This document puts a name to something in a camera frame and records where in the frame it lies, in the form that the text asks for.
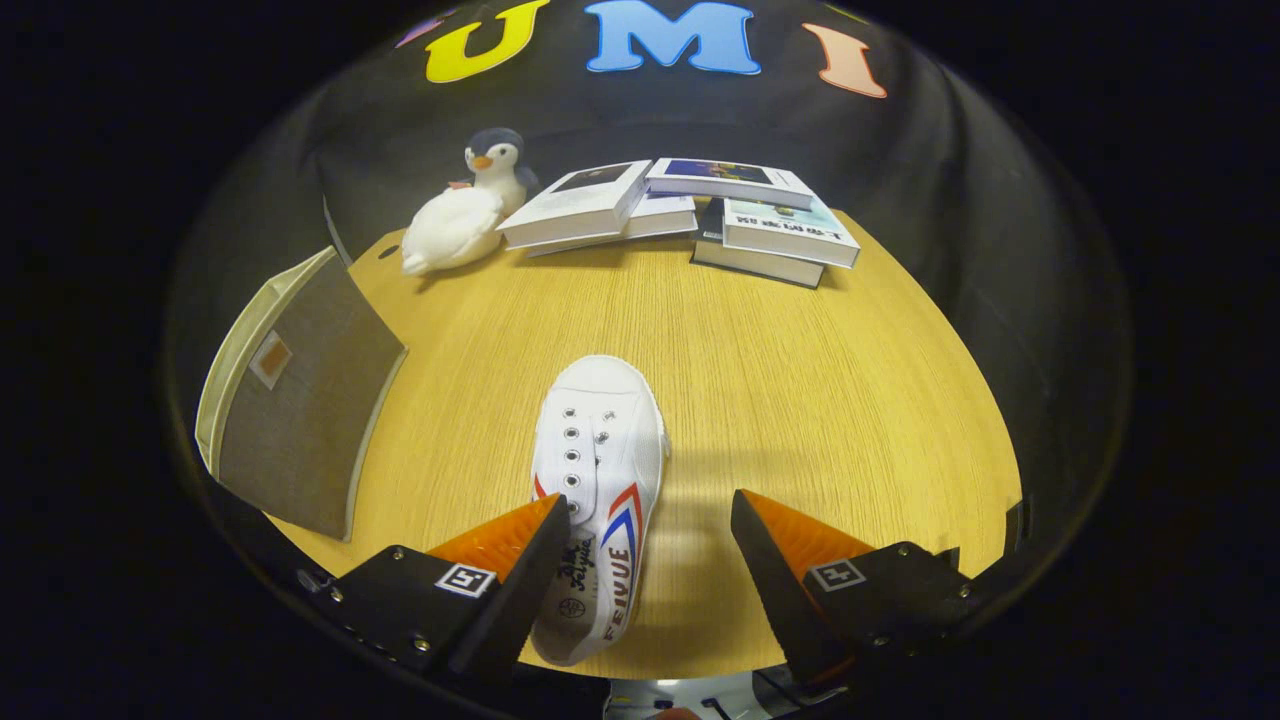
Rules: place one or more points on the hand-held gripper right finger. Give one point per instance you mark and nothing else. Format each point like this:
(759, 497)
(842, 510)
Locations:
(780, 590)

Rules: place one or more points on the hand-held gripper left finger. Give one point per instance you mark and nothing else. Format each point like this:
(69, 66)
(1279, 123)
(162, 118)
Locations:
(510, 600)

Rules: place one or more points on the white canvas shoe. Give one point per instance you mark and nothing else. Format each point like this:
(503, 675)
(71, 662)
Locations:
(600, 440)

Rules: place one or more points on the beige fabric storage box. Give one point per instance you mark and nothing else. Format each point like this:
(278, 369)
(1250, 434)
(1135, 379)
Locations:
(300, 400)

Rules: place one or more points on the pale green cover book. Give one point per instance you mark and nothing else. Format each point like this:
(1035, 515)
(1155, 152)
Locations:
(785, 230)

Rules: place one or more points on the white round plush toy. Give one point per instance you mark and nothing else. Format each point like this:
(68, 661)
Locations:
(450, 230)

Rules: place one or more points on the plain white book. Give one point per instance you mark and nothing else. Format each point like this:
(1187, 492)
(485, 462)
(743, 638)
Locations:
(660, 215)

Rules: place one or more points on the white book with dark portrait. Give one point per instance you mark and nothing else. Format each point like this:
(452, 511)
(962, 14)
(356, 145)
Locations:
(580, 200)

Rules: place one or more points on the book with blue picture cover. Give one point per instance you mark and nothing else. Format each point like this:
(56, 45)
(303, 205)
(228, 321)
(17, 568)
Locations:
(720, 175)

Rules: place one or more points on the grey penguin plush toy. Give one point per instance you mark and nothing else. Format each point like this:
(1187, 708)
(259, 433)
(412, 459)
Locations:
(497, 160)

